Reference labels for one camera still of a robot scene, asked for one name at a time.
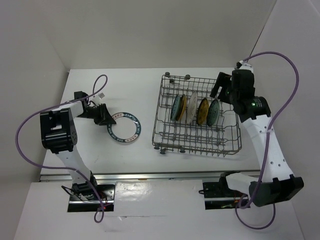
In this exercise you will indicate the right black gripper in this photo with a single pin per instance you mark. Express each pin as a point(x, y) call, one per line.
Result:
point(223, 80)

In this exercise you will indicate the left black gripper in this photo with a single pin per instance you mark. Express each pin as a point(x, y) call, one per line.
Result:
point(104, 118)

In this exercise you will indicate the white plate green lettered rim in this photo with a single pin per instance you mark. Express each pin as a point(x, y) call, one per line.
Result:
point(127, 128)

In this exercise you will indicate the blue floral plate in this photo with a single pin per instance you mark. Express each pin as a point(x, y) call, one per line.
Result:
point(213, 113)
point(175, 108)

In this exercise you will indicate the yellow patterned plate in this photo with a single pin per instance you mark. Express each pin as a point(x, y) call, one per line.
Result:
point(182, 107)
point(202, 111)

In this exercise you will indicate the white plate thin green rings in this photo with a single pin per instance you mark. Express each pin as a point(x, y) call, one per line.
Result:
point(192, 107)

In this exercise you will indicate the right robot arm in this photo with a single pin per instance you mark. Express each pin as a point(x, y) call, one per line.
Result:
point(277, 182)

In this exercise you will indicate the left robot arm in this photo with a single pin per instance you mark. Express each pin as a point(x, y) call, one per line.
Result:
point(59, 135)

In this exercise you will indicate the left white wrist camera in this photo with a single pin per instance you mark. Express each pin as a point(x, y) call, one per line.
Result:
point(97, 99)

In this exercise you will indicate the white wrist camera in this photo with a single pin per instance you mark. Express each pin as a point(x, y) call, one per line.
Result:
point(242, 65)
point(97, 99)

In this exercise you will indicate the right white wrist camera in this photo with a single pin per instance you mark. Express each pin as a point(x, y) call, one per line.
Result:
point(242, 65)

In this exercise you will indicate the grey wire dish rack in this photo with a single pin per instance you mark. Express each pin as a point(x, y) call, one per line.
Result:
point(185, 136)

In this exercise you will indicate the aluminium rail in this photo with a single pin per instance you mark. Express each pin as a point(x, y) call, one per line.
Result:
point(204, 175)

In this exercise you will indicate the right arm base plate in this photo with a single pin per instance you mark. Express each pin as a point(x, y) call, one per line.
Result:
point(217, 196)

